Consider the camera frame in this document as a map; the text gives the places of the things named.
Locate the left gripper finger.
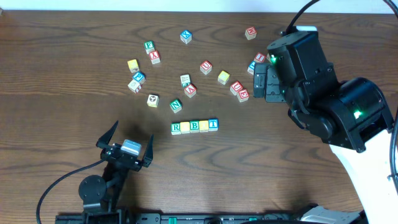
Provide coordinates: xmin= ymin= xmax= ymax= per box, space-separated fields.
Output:
xmin=96 ymin=121 xmax=119 ymax=149
xmin=142 ymin=134 xmax=154 ymax=167

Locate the green R block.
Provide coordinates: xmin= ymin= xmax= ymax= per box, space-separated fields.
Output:
xmin=170 ymin=123 xmax=181 ymax=135

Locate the yellow O block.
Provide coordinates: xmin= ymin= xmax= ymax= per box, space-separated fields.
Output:
xmin=180 ymin=121 xmax=190 ymax=134

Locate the green B block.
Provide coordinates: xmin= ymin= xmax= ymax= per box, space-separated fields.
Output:
xmin=190 ymin=121 xmax=200 ymax=133

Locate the blue T block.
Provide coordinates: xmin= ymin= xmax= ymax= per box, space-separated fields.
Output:
xmin=208 ymin=119 xmax=219 ymax=131

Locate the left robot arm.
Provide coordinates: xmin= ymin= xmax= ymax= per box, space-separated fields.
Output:
xmin=78 ymin=123 xmax=154 ymax=224

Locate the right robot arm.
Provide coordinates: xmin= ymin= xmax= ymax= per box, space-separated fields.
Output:
xmin=253 ymin=31 xmax=397 ymax=223

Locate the blue L block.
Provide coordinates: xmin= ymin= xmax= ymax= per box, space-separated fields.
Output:
xmin=247 ymin=61 xmax=256 ymax=75

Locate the red I block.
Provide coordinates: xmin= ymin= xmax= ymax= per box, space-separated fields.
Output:
xmin=254 ymin=52 xmax=266 ymax=63

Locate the red E block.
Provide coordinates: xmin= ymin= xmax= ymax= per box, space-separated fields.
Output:
xmin=237 ymin=89 xmax=249 ymax=103

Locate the red U block lower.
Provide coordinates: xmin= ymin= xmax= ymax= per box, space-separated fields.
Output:
xmin=230 ymin=81 xmax=243 ymax=96

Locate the red u block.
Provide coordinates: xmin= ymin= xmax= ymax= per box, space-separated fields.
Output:
xmin=200 ymin=60 xmax=213 ymax=75
xmin=230 ymin=81 xmax=243 ymax=96

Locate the red H block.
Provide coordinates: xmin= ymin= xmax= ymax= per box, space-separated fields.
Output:
xmin=244 ymin=26 xmax=257 ymax=40

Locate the red U block upper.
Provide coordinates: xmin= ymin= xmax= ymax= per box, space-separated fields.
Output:
xmin=200 ymin=60 xmax=213 ymax=75

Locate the wood picture block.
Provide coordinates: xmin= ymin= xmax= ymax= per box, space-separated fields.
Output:
xmin=147 ymin=95 xmax=159 ymax=108

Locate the green N block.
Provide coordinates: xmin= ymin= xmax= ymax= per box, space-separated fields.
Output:
xmin=170 ymin=99 xmax=182 ymax=113

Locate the plain wood red-sided block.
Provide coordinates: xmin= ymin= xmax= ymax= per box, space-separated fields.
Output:
xmin=127 ymin=80 xmax=142 ymax=93

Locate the red A block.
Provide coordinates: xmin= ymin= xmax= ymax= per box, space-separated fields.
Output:
xmin=184 ymin=84 xmax=197 ymax=98

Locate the wood block green side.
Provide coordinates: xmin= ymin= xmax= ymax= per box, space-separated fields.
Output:
xmin=180 ymin=74 xmax=191 ymax=88

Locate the blue P block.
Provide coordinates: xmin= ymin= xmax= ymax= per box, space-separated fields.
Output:
xmin=132 ymin=72 xmax=146 ymax=85

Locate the blue X block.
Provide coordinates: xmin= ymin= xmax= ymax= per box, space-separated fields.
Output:
xmin=180 ymin=30 xmax=192 ymax=44

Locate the red Y block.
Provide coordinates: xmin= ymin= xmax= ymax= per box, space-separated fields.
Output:
xmin=149 ymin=50 xmax=160 ymax=64

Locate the green F block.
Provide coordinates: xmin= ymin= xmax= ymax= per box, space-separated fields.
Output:
xmin=144 ymin=40 xmax=155 ymax=54

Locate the left black cable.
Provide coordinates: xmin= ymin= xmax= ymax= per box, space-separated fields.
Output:
xmin=35 ymin=159 xmax=106 ymax=224

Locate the black cable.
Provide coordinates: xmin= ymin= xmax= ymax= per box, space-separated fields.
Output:
xmin=35 ymin=159 xmax=106 ymax=224
xmin=281 ymin=0 xmax=398 ymax=187

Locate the right black cable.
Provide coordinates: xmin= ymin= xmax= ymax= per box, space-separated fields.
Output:
xmin=281 ymin=0 xmax=398 ymax=187

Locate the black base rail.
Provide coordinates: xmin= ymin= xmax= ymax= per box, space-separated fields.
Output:
xmin=55 ymin=203 xmax=369 ymax=224

